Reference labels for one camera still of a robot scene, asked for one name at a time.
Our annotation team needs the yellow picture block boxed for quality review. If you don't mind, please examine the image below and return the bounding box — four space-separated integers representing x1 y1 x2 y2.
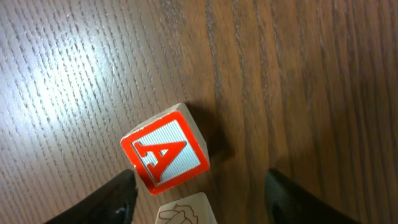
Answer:
155 192 218 224

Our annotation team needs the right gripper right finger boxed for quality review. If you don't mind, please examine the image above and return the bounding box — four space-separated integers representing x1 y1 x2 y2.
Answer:
264 168 359 224

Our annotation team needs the red letter A block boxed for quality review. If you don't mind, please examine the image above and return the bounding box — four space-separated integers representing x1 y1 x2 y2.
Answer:
120 103 210 195

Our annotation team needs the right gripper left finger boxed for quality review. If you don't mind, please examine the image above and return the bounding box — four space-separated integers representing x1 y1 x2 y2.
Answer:
47 169 138 224

